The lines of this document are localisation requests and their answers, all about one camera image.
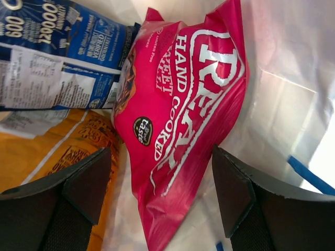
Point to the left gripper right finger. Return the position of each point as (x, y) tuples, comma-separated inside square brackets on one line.
[(260, 212)]

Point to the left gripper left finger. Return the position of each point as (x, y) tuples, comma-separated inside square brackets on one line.
[(58, 211)]

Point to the orange snack bag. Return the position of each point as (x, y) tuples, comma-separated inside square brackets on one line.
[(35, 144)]

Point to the red KitKat snack bag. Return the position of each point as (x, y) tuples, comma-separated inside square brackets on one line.
[(181, 91)]

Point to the dark blue snack packet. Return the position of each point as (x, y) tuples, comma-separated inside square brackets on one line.
[(60, 55)]

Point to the front blue bag handle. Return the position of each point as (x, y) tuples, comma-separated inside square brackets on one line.
[(310, 177)]

